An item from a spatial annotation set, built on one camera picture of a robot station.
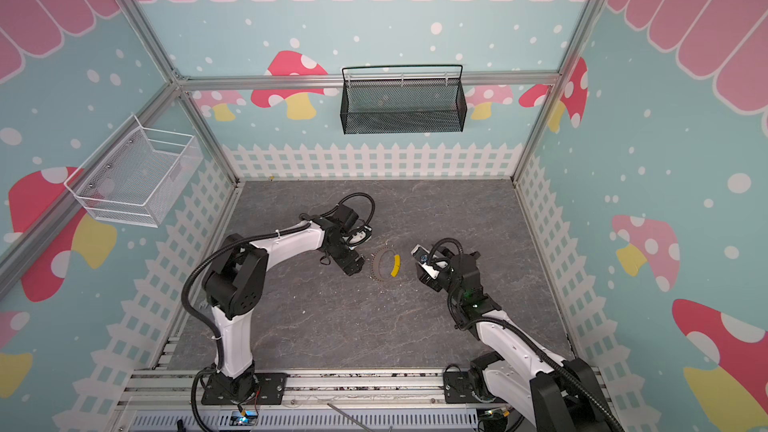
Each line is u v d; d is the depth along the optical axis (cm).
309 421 71
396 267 97
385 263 98
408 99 96
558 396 41
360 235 89
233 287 52
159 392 76
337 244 83
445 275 74
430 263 71
